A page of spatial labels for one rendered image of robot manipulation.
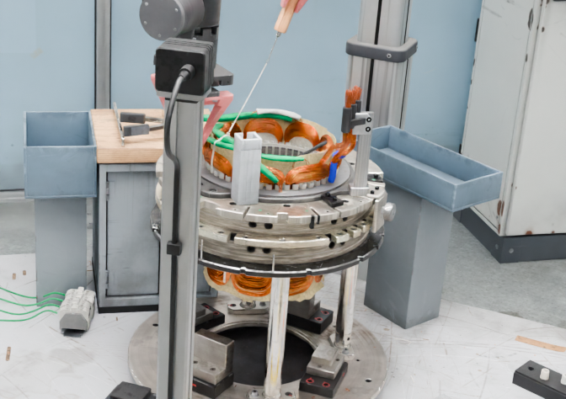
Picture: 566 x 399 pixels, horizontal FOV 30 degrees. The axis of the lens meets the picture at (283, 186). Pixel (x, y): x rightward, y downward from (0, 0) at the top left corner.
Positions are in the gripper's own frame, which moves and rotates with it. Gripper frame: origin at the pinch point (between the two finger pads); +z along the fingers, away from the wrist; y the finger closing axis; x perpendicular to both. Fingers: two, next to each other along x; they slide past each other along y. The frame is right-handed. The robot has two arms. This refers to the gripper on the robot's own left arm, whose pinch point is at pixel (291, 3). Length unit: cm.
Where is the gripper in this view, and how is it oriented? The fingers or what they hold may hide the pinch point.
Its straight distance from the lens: 140.7
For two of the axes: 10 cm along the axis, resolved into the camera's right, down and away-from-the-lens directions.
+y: 9.0, 3.3, 2.9
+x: -2.0, -2.8, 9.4
